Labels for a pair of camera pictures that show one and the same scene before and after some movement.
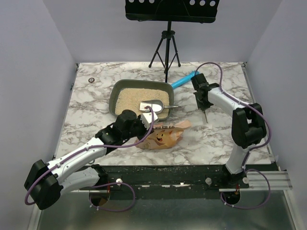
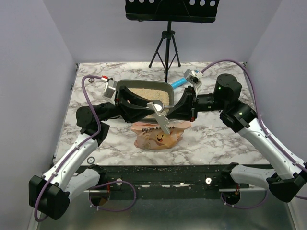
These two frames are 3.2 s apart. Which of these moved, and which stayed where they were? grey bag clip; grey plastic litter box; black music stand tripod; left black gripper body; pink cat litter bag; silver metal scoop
Moved: left black gripper body; grey bag clip
Stayed: black music stand tripod; pink cat litter bag; silver metal scoop; grey plastic litter box
